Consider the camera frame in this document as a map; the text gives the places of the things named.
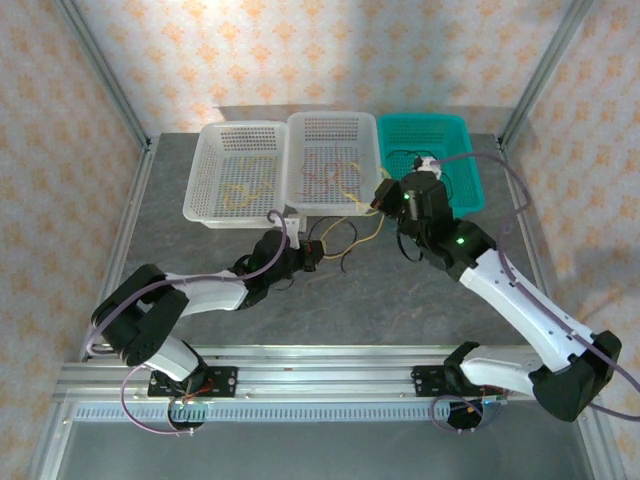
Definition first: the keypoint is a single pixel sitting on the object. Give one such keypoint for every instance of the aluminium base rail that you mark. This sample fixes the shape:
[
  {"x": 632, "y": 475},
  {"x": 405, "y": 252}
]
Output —
[{"x": 325, "y": 375}]

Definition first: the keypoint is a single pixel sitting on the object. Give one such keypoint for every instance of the small electronics board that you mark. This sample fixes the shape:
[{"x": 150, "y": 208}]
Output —
[{"x": 495, "y": 399}]

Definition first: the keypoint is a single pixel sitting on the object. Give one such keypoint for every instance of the aluminium frame side rail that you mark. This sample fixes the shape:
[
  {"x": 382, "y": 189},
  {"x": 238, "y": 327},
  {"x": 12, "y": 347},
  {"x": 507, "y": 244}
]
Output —
[
  {"x": 135, "y": 200},
  {"x": 522, "y": 220}
]

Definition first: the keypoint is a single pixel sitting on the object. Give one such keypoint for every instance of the white perforated plastic basket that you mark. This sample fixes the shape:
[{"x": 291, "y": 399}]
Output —
[
  {"x": 215, "y": 150},
  {"x": 332, "y": 130}
]

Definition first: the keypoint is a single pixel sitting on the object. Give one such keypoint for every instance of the green perforated plastic basket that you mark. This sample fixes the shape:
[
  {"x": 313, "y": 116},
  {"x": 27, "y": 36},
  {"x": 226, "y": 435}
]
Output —
[{"x": 450, "y": 135}]

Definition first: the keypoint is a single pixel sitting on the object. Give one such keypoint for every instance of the aluminium frame post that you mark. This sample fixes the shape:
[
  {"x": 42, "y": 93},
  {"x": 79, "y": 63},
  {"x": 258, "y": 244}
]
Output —
[
  {"x": 545, "y": 70},
  {"x": 100, "y": 65}
]

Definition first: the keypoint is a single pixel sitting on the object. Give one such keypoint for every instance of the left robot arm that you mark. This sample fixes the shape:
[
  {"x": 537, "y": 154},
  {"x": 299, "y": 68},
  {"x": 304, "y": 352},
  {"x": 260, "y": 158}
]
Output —
[{"x": 215, "y": 295}]

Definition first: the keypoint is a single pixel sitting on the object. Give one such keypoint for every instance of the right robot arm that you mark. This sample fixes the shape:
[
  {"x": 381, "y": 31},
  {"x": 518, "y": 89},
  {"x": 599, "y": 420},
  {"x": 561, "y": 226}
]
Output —
[{"x": 525, "y": 305}]

